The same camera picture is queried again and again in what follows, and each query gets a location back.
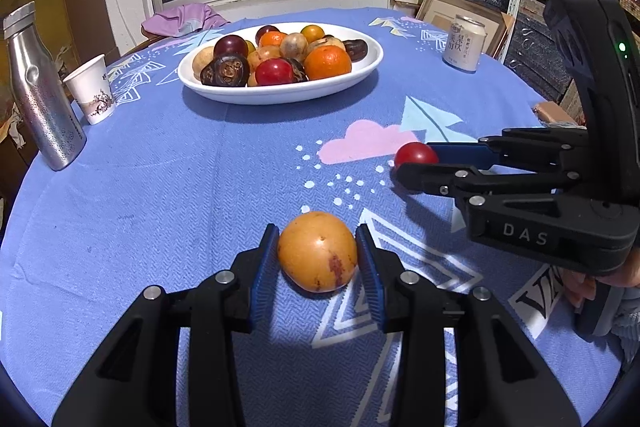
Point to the white oval plate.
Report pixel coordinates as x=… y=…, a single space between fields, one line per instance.
x=280 y=94

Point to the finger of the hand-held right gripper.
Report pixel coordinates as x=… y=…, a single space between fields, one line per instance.
x=430 y=179
x=465 y=153

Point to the speckled tan passion fruit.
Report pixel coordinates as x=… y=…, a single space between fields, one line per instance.
x=262 y=54
x=202 y=62

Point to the small tan longan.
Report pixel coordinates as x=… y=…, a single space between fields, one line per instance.
x=250 y=47

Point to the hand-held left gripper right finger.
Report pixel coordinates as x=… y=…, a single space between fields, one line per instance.
x=371 y=282

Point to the white paper cup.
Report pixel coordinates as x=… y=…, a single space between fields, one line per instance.
x=90 y=87

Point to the dark purple plum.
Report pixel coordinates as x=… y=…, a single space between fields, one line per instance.
x=266 y=32

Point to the russet tan pear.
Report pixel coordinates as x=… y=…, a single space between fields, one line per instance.
x=293 y=47

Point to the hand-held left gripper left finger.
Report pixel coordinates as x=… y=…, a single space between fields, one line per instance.
x=264 y=277

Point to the brown cardboard box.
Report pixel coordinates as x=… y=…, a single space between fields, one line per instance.
x=550 y=112

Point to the small yellow-orange mandarin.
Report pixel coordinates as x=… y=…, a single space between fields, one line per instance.
x=312 y=33

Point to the dark mangosteen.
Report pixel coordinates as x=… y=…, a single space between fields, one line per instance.
x=355 y=49
x=225 y=71
x=301 y=71

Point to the large red plum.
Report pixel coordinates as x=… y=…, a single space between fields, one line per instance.
x=231 y=46

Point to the wooden chair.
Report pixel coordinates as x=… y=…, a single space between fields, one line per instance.
x=152 y=41

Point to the large orange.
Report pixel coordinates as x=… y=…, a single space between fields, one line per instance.
x=327 y=63

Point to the stainless steel bottle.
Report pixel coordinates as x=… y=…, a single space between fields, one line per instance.
x=42 y=107

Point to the purple cloth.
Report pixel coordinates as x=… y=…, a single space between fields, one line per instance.
x=185 y=19

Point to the person's right hand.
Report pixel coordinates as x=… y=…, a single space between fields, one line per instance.
x=627 y=279

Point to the white beverage can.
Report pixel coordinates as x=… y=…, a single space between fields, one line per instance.
x=462 y=47

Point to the wooden picture frame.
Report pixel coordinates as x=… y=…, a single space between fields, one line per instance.
x=440 y=9

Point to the person's right forearm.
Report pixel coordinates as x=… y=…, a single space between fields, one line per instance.
x=627 y=327

